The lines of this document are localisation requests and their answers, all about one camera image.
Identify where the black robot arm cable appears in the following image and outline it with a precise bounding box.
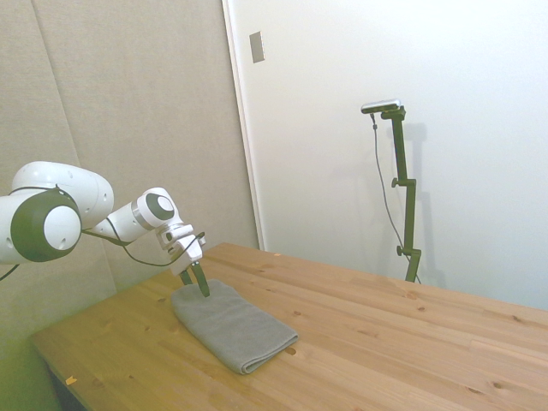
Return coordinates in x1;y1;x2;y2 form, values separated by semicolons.
0;184;207;282

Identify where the grey towel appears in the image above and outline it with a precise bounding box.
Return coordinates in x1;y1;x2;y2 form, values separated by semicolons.
170;277;300;375

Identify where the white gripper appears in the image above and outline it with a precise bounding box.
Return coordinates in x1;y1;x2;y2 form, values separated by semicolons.
170;236;211;298

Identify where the silver camera on stand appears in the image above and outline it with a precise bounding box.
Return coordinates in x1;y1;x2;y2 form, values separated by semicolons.
360;98;403;116

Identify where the dark green camera stand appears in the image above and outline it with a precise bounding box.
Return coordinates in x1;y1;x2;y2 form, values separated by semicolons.
380;106;423;283

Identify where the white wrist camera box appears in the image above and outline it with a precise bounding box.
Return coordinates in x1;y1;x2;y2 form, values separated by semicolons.
154;223;195;254

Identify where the white door trim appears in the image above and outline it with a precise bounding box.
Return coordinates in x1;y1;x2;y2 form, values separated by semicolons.
221;0;267;252

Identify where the grey wall plate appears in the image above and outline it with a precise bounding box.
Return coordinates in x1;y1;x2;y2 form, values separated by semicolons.
249;30;267;64

